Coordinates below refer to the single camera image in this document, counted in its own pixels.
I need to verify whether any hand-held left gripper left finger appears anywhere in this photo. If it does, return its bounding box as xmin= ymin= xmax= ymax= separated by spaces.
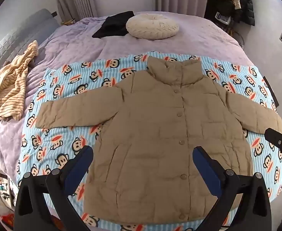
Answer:
xmin=14 ymin=146 xmax=94 ymax=231

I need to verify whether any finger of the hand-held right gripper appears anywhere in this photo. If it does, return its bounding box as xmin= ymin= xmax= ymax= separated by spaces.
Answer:
xmin=264 ymin=128 xmax=282 ymax=150

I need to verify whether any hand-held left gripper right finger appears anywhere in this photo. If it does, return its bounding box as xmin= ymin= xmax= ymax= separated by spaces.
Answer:
xmin=193 ymin=146 xmax=272 ymax=231

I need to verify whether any tan puffer jacket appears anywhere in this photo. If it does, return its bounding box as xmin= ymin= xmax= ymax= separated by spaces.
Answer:
xmin=35 ymin=56 xmax=282 ymax=223

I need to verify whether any monkey print striped blanket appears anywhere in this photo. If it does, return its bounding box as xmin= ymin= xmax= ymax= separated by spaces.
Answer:
xmin=16 ymin=52 xmax=282 ymax=231

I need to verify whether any bedside clutter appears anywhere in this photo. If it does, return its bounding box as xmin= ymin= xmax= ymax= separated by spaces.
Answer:
xmin=0 ymin=170 xmax=15 ymax=206

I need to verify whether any yellow striped garment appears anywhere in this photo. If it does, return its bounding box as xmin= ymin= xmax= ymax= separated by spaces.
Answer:
xmin=0 ymin=40 xmax=39 ymax=121

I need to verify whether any purple bedspread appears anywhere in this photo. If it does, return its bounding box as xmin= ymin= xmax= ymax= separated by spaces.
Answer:
xmin=0 ymin=11 xmax=256 ymax=174

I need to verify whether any white and blue packet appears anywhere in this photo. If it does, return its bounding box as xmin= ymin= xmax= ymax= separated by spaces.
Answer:
xmin=215 ymin=12 xmax=231 ymax=24

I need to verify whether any hanging black coat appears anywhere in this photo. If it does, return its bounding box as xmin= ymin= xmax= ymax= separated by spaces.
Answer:
xmin=232 ymin=0 xmax=255 ymax=26

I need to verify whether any black cloth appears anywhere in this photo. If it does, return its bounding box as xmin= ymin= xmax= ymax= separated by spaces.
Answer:
xmin=92 ymin=11 xmax=135 ymax=38

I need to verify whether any round cream cushion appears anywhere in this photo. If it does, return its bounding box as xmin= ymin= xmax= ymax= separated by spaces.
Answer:
xmin=126 ymin=14 xmax=179 ymax=39

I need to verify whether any grey padded headboard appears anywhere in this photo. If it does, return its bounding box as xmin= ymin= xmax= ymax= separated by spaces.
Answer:
xmin=0 ymin=8 xmax=60 ymax=126

